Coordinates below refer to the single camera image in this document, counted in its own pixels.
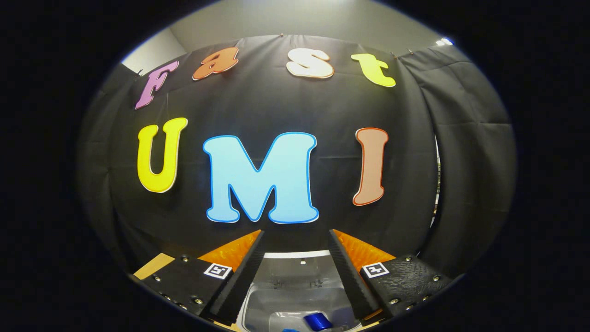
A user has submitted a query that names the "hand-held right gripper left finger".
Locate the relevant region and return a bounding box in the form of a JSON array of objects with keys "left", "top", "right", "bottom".
[{"left": 134, "top": 229, "right": 266, "bottom": 326}]

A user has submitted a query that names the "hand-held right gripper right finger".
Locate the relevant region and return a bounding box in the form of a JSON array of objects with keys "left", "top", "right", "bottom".
[{"left": 328, "top": 228, "right": 454, "bottom": 326}]

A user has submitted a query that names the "grey desktop garbage bin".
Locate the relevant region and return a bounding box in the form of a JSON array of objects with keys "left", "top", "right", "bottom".
[{"left": 237, "top": 249, "right": 369, "bottom": 332}]

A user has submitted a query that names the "blue pop can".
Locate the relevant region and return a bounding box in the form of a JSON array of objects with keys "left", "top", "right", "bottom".
[{"left": 303, "top": 312, "right": 333, "bottom": 332}]

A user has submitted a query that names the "wooden desktop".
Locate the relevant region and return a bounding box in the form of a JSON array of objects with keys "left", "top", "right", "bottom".
[{"left": 133, "top": 253, "right": 381, "bottom": 332}]

